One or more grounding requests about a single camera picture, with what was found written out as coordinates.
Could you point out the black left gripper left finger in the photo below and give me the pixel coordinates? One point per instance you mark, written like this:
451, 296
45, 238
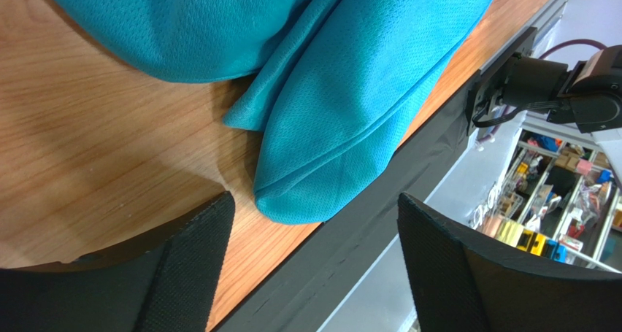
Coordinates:
161, 280

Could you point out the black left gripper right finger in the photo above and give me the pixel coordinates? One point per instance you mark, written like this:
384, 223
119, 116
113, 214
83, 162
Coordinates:
463, 280

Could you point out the teal blue t-shirt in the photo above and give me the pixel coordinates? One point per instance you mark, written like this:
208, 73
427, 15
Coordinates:
336, 84

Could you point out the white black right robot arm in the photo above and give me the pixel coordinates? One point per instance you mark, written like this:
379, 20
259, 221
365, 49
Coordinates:
589, 95

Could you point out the cluttered metal storage shelf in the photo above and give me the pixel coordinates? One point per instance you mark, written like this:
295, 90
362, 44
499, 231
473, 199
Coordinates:
558, 200

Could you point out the black table edge strip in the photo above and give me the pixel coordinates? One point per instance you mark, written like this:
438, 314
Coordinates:
301, 293

